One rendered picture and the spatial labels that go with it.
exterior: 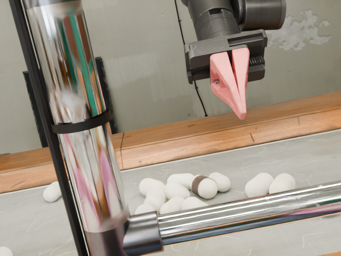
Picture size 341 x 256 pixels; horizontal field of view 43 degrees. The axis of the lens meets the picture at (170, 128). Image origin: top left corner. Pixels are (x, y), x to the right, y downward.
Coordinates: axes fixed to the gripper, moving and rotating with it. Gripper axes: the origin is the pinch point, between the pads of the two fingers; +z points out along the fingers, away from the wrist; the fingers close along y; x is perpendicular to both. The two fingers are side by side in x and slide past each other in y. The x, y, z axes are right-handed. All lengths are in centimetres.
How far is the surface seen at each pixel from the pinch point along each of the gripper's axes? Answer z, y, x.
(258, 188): 11.0, -1.2, -2.4
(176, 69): -136, 1, 148
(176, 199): 10.4, -9.3, -2.1
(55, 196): 4.0, -23.8, 4.9
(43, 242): 11.7, -23.1, -0.8
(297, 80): -124, 70, 163
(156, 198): 9.7, -11.3, -1.7
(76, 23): 14.9, -11.5, -30.2
